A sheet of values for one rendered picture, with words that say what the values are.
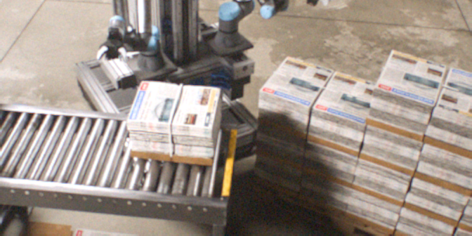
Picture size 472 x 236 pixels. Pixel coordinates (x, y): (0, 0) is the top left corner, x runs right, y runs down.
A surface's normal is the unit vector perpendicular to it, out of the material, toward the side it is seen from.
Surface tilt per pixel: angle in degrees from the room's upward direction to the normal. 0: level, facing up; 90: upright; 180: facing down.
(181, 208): 90
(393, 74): 1
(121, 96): 0
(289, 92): 0
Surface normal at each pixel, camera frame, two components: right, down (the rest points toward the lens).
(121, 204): -0.07, 0.62
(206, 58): 0.04, -0.78
